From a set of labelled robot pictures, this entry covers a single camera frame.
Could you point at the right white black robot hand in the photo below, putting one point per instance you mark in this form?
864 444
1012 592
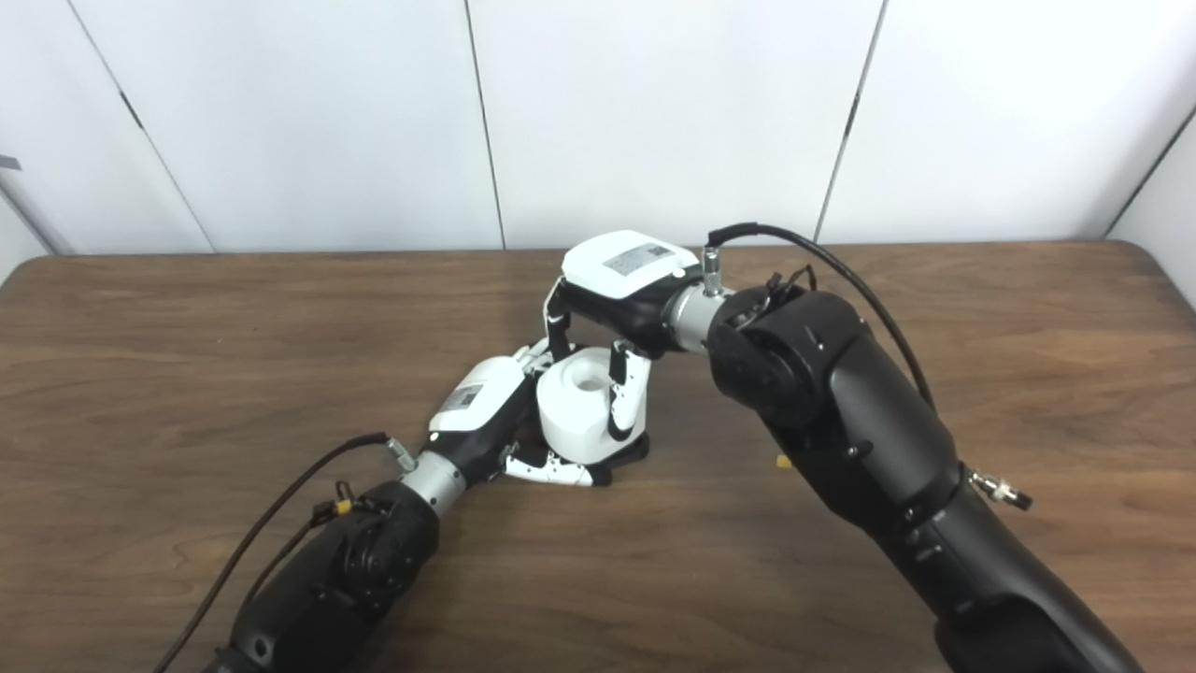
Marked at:
626 276

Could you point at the round white plastic piece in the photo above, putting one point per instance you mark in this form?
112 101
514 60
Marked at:
579 411

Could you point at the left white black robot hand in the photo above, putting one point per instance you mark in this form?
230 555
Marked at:
481 402

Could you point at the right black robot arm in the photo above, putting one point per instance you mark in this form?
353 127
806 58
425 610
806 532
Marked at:
860 421

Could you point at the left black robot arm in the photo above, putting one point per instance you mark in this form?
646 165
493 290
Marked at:
336 579

